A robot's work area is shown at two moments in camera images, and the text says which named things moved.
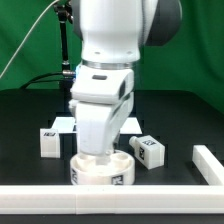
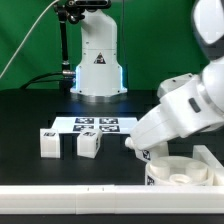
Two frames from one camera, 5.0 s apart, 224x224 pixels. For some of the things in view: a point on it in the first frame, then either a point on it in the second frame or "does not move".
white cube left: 49,143 does not move
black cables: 34,79 does not move
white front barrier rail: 112,199 does not move
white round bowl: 119,170 → 178,170
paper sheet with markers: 128,125 does not move
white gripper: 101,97 → 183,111
